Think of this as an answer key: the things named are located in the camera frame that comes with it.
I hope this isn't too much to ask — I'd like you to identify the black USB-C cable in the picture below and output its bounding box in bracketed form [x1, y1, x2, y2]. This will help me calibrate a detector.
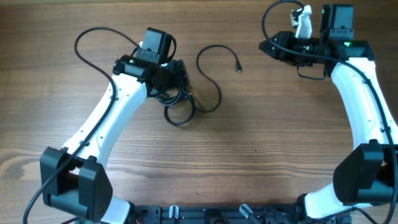
[192, 44, 243, 114]

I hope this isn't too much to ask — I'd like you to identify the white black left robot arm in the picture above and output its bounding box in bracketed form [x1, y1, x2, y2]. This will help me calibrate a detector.
[37, 28, 190, 223]

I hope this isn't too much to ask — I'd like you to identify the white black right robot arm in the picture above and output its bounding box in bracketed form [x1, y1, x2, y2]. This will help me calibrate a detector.
[259, 4, 397, 223]

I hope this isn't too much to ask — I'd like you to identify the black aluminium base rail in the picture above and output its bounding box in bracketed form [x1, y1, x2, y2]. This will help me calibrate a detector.
[74, 203, 352, 224]

